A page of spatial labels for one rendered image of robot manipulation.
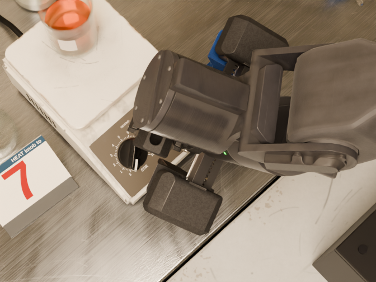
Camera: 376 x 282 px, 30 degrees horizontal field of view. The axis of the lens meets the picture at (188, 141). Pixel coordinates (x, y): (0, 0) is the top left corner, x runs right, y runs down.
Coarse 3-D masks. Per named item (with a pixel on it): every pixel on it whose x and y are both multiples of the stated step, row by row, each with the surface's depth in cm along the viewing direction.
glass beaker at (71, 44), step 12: (48, 0) 68; (84, 0) 68; (36, 12) 66; (48, 24) 65; (84, 24) 66; (48, 36) 69; (60, 36) 66; (72, 36) 67; (84, 36) 68; (96, 36) 71; (60, 48) 69; (72, 48) 69; (84, 48) 70
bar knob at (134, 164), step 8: (120, 144) 72; (128, 144) 72; (120, 152) 72; (128, 152) 73; (136, 152) 71; (144, 152) 73; (120, 160) 72; (128, 160) 73; (136, 160) 71; (144, 160) 73; (136, 168) 72
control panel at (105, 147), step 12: (132, 108) 73; (120, 120) 72; (108, 132) 72; (120, 132) 72; (96, 144) 72; (108, 144) 72; (96, 156) 72; (108, 156) 72; (156, 156) 74; (168, 156) 75; (108, 168) 72; (120, 168) 73; (144, 168) 74; (120, 180) 73; (132, 180) 73; (144, 180) 74; (132, 192) 74
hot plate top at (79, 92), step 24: (96, 0) 74; (96, 24) 73; (120, 24) 73; (24, 48) 72; (48, 48) 72; (96, 48) 72; (120, 48) 72; (144, 48) 72; (24, 72) 71; (48, 72) 71; (72, 72) 71; (96, 72) 71; (120, 72) 71; (48, 96) 70; (72, 96) 71; (96, 96) 71; (120, 96) 71; (72, 120) 70
